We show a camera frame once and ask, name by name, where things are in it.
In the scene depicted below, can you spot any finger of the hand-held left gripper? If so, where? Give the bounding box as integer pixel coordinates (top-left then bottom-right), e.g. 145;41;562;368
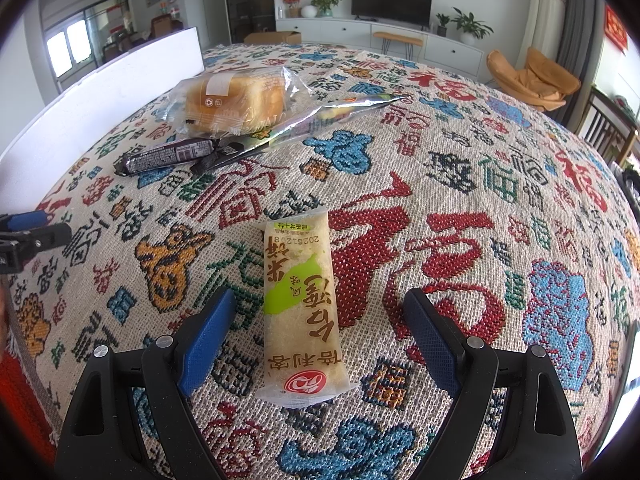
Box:
0;210;55;233
0;222;73;275

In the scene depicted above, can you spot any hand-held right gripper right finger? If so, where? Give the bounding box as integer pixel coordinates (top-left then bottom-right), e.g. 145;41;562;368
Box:
402;289;583;480

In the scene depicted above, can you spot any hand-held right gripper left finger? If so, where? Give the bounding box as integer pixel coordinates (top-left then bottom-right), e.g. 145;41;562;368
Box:
54;287;238;480

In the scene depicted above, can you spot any pale green rice cracker packet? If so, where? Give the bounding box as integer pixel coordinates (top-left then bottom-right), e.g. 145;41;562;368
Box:
255;207;360;403

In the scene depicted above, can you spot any white cardboard box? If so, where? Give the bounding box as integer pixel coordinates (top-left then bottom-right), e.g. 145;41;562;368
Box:
0;26;205;213

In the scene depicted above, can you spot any printed blanket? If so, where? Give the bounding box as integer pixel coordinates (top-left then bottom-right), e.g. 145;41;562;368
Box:
0;42;640;480

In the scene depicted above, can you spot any dark chocolate bar packet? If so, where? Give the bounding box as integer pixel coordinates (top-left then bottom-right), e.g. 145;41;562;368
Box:
114;137;221;177

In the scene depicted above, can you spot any red cloth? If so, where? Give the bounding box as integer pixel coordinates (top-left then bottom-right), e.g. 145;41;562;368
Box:
0;355;56;466

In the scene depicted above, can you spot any balcony glass door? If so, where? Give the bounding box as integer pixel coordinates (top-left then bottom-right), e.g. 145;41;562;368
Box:
42;0;128;78

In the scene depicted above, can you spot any bread in clear packet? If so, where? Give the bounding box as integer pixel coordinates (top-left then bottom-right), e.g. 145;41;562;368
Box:
165;66;313;138

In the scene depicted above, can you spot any long clear candy packet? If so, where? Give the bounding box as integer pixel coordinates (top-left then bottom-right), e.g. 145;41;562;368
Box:
192;94;412;176

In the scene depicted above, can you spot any dark wooden chair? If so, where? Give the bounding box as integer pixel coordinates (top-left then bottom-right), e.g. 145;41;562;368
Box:
575;85;640;161

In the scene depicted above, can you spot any orange lounge chair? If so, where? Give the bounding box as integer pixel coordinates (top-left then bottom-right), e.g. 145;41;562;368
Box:
486;47;582;112

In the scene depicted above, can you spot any brown cardboard box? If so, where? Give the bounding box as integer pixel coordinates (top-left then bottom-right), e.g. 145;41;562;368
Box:
243;31;302;46

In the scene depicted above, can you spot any wooden bench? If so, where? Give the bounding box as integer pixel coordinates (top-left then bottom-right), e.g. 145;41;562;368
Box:
372;31;425;56

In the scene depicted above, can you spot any dark tall cabinet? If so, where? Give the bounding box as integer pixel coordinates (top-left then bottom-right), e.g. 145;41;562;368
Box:
222;0;277;45

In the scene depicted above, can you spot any large plant in white pot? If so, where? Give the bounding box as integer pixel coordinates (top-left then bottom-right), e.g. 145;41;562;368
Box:
451;7;493;45

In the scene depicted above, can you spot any white tv cabinet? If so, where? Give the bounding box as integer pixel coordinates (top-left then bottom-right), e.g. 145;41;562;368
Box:
275;16;486;78

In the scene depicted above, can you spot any grey curtain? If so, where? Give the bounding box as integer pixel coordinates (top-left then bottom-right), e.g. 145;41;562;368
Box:
555;0;608;126

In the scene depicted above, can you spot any black television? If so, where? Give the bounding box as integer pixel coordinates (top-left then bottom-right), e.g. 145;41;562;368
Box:
351;0;434;28

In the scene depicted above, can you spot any covered standing air conditioner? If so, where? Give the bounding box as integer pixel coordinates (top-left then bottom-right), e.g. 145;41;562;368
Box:
515;0;568;68

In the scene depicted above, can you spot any red wall hanging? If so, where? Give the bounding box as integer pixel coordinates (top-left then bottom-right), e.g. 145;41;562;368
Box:
604;5;628;53

